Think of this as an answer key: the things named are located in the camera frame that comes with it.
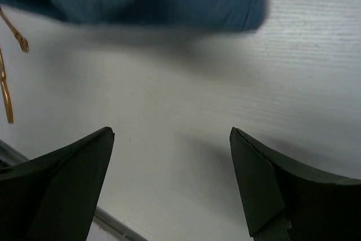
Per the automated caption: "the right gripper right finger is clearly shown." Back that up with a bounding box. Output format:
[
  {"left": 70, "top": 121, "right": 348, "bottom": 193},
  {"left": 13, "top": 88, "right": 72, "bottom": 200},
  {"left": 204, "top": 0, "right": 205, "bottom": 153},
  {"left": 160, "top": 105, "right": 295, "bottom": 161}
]
[{"left": 230, "top": 128, "right": 360, "bottom": 241}]

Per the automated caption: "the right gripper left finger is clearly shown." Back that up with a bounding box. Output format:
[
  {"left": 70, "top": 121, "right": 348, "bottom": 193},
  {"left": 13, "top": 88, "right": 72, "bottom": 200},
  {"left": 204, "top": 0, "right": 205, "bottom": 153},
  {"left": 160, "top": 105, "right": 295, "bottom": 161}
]
[{"left": 0, "top": 126, "right": 115, "bottom": 241}]

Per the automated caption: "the gold knife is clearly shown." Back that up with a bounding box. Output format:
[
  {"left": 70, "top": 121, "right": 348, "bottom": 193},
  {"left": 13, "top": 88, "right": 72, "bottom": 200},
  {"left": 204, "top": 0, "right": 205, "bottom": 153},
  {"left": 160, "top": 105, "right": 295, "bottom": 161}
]
[{"left": 0, "top": 51, "right": 14, "bottom": 124}]

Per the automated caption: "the gold fork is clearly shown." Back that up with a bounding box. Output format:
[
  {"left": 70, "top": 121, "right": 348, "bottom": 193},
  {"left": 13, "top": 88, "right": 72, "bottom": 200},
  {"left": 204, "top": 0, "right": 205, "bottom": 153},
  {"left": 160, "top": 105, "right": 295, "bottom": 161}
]
[{"left": 0, "top": 8, "right": 29, "bottom": 52}]

